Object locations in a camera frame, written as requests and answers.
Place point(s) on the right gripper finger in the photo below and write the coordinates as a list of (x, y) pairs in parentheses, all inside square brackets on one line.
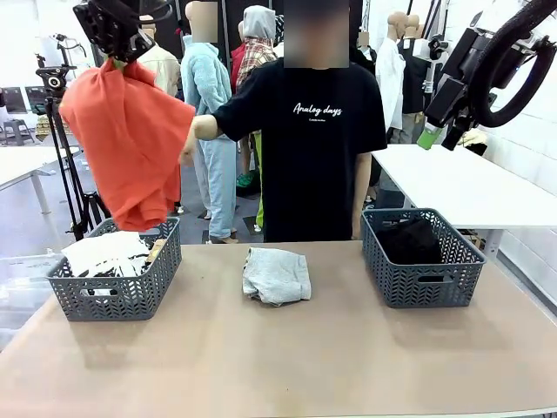
[(454, 135), (446, 104)]

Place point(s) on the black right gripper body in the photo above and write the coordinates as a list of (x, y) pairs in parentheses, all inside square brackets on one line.
[(470, 56)]

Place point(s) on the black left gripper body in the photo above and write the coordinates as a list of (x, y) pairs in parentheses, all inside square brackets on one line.
[(117, 26)]

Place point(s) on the orange T-shirt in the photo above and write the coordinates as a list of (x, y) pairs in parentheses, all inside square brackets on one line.
[(130, 143)]

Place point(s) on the black shorts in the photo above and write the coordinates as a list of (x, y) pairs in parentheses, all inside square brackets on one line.
[(409, 244)]

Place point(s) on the white black print T-shirt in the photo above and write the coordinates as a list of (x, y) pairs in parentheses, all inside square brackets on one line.
[(104, 252)]

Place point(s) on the brown cardboard hang tag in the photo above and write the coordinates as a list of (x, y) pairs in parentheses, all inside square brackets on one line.
[(156, 250)]

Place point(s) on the grey shorts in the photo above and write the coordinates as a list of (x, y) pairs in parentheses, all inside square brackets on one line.
[(278, 274)]

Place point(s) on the person's left forearm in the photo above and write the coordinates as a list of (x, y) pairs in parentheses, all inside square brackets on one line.
[(363, 183)]

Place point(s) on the person's right forearm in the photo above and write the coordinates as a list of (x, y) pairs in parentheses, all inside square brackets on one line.
[(205, 128)]

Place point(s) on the person's right hand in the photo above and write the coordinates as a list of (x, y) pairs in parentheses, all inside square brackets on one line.
[(189, 148)]

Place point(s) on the person's left hand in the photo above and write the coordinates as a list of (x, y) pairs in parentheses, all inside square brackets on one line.
[(357, 226)]

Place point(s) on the pale yellow cloth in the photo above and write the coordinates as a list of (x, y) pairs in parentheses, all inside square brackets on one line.
[(476, 137)]

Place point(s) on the mannequin in black shirt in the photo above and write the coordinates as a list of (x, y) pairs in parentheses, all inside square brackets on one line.
[(413, 82)]

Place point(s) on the large white table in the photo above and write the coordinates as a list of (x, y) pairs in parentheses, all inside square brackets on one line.
[(457, 183)]

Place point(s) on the mannequin in cream shirt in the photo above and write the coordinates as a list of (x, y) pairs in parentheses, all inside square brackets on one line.
[(167, 69)]

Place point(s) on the black leaning poles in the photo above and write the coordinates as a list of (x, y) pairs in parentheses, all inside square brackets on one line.
[(433, 22)]

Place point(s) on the mannequin in white shirt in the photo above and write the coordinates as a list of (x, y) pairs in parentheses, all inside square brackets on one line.
[(389, 87)]

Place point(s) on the mannequin in blue fleece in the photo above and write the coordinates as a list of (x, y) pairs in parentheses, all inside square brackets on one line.
[(209, 82)]

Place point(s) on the dark monitor screen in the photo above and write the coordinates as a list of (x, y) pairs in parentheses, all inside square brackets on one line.
[(13, 100), (35, 99)]

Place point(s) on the mannequin in black jacket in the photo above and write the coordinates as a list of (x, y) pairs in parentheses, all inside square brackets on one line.
[(363, 56)]

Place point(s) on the patterned tablecloth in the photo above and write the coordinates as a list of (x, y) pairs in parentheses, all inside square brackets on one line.
[(43, 126)]

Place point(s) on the mannequin in red garment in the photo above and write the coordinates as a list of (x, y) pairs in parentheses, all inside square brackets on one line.
[(237, 61)]

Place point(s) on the grey stool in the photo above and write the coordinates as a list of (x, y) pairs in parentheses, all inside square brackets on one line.
[(17, 130)]

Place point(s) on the small white table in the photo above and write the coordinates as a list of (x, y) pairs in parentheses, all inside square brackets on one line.
[(26, 161)]

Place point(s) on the mannequin in plaid hoodie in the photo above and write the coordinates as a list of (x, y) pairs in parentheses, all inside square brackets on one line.
[(257, 56)]

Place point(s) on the person in black T-shirt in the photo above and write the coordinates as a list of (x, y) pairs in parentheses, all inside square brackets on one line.
[(311, 174)]

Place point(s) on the grey plastic woven basket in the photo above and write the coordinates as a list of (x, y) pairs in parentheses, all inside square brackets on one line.
[(426, 287), (113, 305)]

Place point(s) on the mannequin in neon green trousers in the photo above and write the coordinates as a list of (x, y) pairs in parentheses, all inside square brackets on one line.
[(259, 183)]

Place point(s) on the clear plastic storage box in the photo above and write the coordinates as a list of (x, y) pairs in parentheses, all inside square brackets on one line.
[(22, 287)]

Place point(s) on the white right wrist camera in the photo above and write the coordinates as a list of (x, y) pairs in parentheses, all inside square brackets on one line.
[(428, 48)]

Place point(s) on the black camera tripod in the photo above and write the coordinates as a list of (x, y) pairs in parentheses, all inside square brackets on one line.
[(65, 152)]

